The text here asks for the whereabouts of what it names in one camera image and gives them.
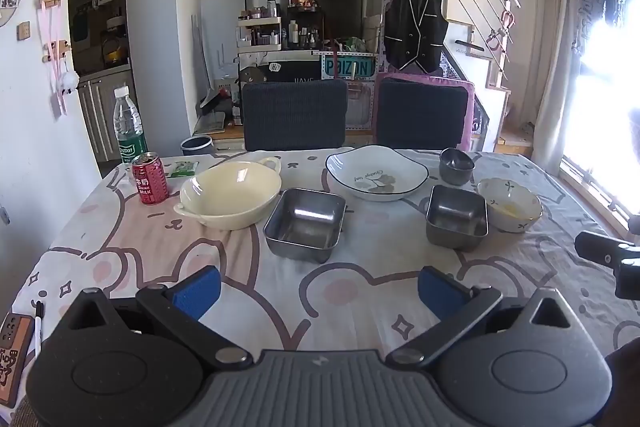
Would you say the black cardboard box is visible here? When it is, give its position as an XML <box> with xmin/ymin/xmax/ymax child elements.
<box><xmin>239</xmin><ymin>59</ymin><xmax>321</xmax><ymax>84</ymax></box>

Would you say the beige curtain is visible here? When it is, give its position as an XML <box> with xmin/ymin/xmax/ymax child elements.
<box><xmin>532</xmin><ymin>0</ymin><xmax>587</xmax><ymax>162</ymax></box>

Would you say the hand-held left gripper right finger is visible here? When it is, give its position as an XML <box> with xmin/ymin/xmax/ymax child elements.
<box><xmin>386</xmin><ymin>265</ymin><xmax>587</xmax><ymax>369</ymax></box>

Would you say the printed cartoon tablecloth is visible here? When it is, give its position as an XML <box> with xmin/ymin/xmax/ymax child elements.
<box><xmin>10</xmin><ymin>149</ymin><xmax>640</xmax><ymax>427</ymax></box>

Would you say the clear plastic water bottle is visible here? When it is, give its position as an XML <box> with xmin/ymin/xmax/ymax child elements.
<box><xmin>113</xmin><ymin>86</ymin><xmax>146</xmax><ymax>165</ymax></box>

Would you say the white floral ceramic bowl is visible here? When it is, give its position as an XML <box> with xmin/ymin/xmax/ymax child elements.
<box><xmin>477</xmin><ymin>178</ymin><xmax>544</xmax><ymax>234</ymax></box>

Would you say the dark grey chair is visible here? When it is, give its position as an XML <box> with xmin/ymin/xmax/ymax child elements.
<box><xmin>377</xmin><ymin>78</ymin><xmax>469</xmax><ymax>151</ymax></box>
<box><xmin>242</xmin><ymin>79</ymin><xmax>349</xmax><ymax>152</ymax></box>

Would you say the small round steel bowl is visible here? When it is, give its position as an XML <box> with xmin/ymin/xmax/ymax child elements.
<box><xmin>439</xmin><ymin>148</ymin><xmax>476</xmax><ymax>186</ymax></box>

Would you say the wooden step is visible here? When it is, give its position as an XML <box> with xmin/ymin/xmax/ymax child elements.
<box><xmin>499</xmin><ymin>126</ymin><xmax>537</xmax><ymax>146</ymax></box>

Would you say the white plate with black rim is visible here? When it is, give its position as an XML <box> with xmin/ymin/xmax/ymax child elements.
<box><xmin>325</xmin><ymin>145</ymin><xmax>430</xmax><ymax>202</ymax></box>

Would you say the teal sign plate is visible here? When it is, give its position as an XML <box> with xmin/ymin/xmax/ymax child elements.
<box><xmin>320</xmin><ymin>54</ymin><xmax>376</xmax><ymax>80</ymax></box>

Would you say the square steel container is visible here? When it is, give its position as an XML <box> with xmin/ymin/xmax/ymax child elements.
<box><xmin>425</xmin><ymin>185</ymin><xmax>489</xmax><ymax>251</ymax></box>
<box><xmin>263</xmin><ymin>188</ymin><xmax>347</xmax><ymax>264</ymax></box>

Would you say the window guard rail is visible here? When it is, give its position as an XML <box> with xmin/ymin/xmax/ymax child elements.
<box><xmin>560</xmin><ymin>154</ymin><xmax>632</xmax><ymax>224</ymax></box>

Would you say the grey trash bin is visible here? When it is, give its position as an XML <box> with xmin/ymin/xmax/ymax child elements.
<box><xmin>180</xmin><ymin>136</ymin><xmax>216</xmax><ymax>156</ymax></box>

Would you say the white cosmetics rack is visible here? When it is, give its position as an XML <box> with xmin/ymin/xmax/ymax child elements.
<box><xmin>236</xmin><ymin>16</ymin><xmax>283</xmax><ymax>52</ymax></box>

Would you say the red drink can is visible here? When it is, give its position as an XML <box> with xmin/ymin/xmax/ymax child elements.
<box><xmin>131</xmin><ymin>152</ymin><xmax>170</xmax><ymax>206</ymax></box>

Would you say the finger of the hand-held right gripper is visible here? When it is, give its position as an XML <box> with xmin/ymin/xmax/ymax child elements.
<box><xmin>574</xmin><ymin>231</ymin><xmax>640</xmax><ymax>266</ymax></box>

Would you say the cream bowl with handles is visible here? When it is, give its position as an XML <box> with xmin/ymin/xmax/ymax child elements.
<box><xmin>173</xmin><ymin>157</ymin><xmax>282</xmax><ymax>231</ymax></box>

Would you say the white plush pendant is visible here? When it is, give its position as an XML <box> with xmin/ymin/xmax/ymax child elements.
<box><xmin>56</xmin><ymin>68</ymin><xmax>81</xmax><ymax>96</ymax></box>

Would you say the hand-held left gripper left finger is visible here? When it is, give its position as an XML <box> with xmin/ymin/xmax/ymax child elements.
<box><xmin>52</xmin><ymin>265</ymin><xmax>254</xmax><ymax>371</ymax></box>

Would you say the black vest with white trim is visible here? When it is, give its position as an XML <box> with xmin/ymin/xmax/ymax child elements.
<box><xmin>383</xmin><ymin>0</ymin><xmax>449</xmax><ymax>72</ymax></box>

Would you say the black marker pen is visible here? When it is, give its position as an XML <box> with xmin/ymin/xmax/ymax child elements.
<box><xmin>31</xmin><ymin>301</ymin><xmax>46</xmax><ymax>358</ymax></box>

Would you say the yellow pot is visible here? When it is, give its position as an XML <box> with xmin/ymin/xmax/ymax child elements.
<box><xmin>102</xmin><ymin>38</ymin><xmax>127</xmax><ymax>64</ymax></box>

